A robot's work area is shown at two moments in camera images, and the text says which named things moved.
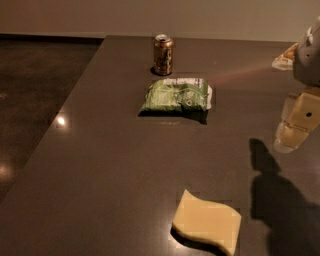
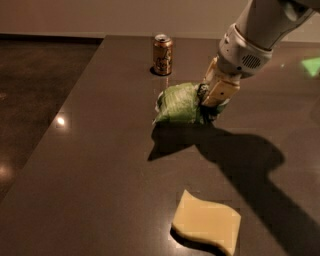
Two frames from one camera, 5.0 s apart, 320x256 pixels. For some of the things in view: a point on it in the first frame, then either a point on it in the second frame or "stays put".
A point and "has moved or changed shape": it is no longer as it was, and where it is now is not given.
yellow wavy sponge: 208,222 stays put
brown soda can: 163,54 stays put
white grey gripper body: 308,61 to 240,57
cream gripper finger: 286,60 to 211,69
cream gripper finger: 300,116 to 225,86
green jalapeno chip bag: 177,94 has moved or changed shape
